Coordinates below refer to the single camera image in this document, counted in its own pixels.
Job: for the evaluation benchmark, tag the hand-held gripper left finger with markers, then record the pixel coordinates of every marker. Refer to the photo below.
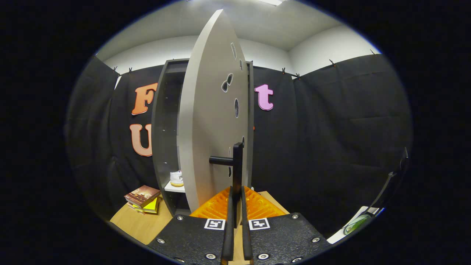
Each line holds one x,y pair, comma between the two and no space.
229,235

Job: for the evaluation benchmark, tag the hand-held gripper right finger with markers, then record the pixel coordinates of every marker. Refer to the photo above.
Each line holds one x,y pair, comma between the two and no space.
245,235

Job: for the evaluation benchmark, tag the white striped shoe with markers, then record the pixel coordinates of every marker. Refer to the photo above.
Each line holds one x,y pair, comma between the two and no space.
176,177

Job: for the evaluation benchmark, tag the beige shoe cabinet door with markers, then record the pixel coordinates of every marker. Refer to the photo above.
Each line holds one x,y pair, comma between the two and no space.
206,129

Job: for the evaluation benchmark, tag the dark grey shoe cabinet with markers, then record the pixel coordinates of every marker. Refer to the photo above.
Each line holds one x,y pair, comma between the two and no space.
162,129

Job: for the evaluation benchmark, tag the white cabinet shelf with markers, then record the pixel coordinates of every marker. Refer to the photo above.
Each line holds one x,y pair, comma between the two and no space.
174,187

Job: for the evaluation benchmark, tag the yellow book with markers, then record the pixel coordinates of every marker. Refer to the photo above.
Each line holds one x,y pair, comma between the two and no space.
151,206

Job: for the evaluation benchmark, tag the white flat board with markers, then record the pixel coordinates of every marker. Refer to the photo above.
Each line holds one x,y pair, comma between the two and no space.
336,236

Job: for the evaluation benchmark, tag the brown cover book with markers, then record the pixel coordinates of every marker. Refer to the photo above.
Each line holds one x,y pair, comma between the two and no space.
141,195

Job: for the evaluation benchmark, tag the green oval object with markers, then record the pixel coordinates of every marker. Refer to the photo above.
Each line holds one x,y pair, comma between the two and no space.
356,223

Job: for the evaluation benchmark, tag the black backdrop cloth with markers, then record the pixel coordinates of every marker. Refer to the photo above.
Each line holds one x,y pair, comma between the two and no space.
331,129

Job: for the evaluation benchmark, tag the large ceiling light panel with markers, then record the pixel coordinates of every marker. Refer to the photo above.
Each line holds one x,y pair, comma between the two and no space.
272,2

